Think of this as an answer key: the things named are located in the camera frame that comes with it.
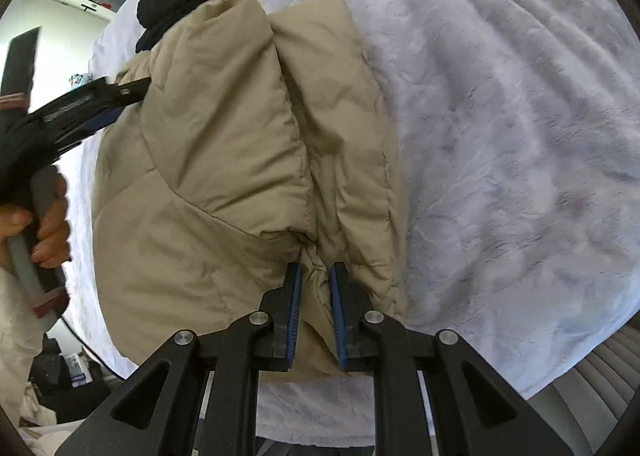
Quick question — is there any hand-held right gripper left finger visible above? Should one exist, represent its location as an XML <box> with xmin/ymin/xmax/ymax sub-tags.
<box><xmin>55</xmin><ymin>261</ymin><xmax>304</xmax><ymax>456</ymax></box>

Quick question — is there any person's left hand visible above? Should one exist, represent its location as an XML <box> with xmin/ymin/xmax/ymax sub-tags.
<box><xmin>0</xmin><ymin>175</ymin><xmax>71</xmax><ymax>269</ymax></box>

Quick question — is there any beige tufted bed base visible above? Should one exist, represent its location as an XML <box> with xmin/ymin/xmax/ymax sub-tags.
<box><xmin>525</xmin><ymin>311</ymin><xmax>640</xmax><ymax>456</ymax></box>

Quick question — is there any lavender plush blanket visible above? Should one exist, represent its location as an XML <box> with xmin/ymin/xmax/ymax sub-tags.
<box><xmin>65</xmin><ymin>0</ymin><xmax>640</xmax><ymax>449</ymax></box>

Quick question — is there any small blue white packet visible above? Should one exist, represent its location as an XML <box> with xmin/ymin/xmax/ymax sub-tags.
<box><xmin>65</xmin><ymin>353</ymin><xmax>92</xmax><ymax>388</ymax></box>

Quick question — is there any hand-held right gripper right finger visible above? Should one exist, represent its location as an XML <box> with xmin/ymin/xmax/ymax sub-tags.
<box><xmin>328</xmin><ymin>261</ymin><xmax>573</xmax><ymax>456</ymax></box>

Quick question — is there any black cable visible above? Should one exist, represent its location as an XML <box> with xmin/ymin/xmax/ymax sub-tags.
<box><xmin>59</xmin><ymin>317</ymin><xmax>127</xmax><ymax>380</ymax></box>

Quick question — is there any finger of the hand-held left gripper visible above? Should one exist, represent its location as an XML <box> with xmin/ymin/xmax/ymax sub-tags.
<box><xmin>75</xmin><ymin>77</ymin><xmax>152</xmax><ymax>109</ymax></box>
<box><xmin>60</xmin><ymin>106</ymin><xmax>122</xmax><ymax>150</ymax></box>

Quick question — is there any beige puffer jacket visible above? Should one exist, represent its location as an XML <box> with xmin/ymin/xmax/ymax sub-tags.
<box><xmin>91</xmin><ymin>0</ymin><xmax>408</xmax><ymax>382</ymax></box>

